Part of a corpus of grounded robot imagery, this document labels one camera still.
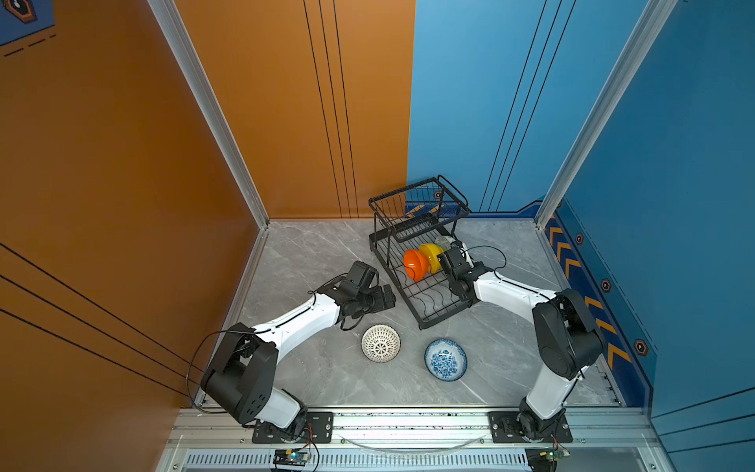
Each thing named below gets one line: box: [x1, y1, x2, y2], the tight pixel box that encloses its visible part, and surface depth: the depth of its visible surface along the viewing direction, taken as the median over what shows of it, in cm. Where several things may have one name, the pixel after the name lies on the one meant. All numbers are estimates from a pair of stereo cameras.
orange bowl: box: [403, 248, 430, 282], surface depth 102 cm
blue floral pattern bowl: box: [423, 338, 468, 383], surface depth 84 cm
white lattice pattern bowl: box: [360, 323, 403, 363], surface depth 87 cm
